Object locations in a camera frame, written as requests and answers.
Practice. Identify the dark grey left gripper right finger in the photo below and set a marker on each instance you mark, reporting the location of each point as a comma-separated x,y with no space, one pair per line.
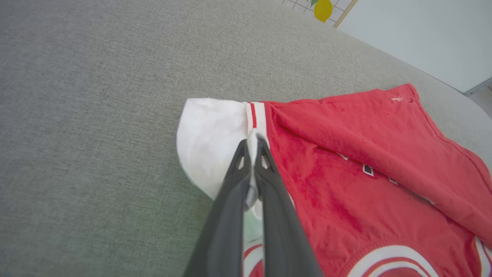
282,234

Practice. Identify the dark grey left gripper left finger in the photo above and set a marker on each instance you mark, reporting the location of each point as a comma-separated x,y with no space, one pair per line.
226,231

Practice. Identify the red and white shirt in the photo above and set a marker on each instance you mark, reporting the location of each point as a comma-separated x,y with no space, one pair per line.
346,173

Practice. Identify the lemon print partition screen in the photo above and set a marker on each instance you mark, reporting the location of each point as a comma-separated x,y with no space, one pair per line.
323,9

